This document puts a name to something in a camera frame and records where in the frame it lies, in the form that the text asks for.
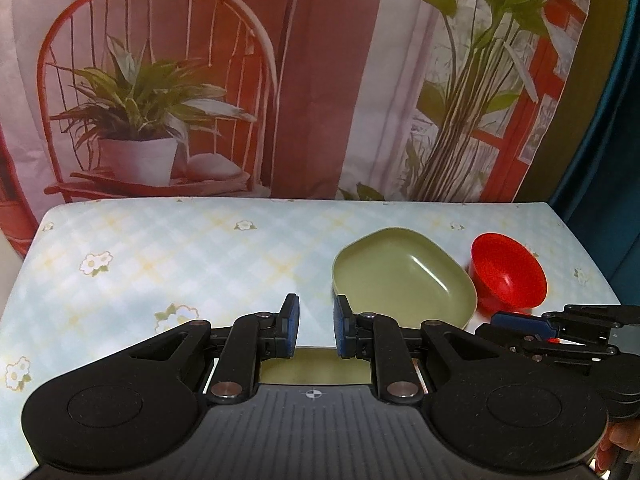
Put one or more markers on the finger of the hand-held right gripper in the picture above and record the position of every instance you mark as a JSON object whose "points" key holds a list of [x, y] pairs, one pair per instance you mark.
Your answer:
{"points": [[560, 352], [522, 322]]}

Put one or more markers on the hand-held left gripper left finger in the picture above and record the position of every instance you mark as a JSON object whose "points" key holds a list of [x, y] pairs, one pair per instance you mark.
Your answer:
{"points": [[292, 325]]}

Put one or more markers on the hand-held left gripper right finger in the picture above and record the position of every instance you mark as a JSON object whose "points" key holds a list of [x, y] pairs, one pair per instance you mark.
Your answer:
{"points": [[342, 329]]}

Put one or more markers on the red bowl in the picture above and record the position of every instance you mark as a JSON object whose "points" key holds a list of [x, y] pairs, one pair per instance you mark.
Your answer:
{"points": [[505, 270]]}

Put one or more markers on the green plate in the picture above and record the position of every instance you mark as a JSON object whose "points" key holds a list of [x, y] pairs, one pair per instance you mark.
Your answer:
{"points": [[400, 275]]}

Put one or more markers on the person's right hand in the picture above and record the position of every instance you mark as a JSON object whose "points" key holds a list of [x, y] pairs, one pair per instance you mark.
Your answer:
{"points": [[612, 442]]}

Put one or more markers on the olive flat dish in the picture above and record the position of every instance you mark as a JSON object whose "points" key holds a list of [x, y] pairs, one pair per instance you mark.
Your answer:
{"points": [[315, 365]]}

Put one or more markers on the teal curtain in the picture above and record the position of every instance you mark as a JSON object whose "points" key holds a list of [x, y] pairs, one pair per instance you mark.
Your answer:
{"points": [[620, 160]]}

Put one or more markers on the olive curtain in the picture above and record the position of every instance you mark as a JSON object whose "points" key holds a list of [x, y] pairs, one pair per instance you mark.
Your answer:
{"points": [[590, 85]]}

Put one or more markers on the printed backdrop cloth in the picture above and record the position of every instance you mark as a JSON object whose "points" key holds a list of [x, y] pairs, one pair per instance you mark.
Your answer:
{"points": [[320, 60]]}

